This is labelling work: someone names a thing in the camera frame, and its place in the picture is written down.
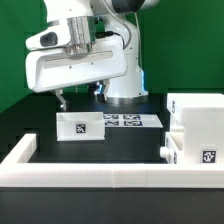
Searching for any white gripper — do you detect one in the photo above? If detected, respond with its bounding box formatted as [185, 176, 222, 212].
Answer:
[26, 42, 127, 111]

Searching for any white drawer tray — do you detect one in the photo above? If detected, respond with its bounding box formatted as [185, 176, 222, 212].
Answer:
[160, 132, 183, 164]
[56, 112, 105, 141]

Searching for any white front drawer tray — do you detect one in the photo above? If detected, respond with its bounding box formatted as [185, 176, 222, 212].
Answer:
[160, 132, 183, 164]

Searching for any white drawer cabinet box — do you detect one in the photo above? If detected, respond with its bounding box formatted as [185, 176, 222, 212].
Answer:
[165, 93, 224, 165]

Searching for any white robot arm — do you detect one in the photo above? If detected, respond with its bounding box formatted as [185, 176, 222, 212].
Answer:
[26, 0, 159, 104]

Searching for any white fiducial marker sheet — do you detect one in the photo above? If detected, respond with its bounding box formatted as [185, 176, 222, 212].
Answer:
[103, 114, 163, 128]

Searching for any white U-shaped table fence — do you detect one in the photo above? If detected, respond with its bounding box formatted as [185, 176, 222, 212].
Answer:
[0, 134, 224, 188]

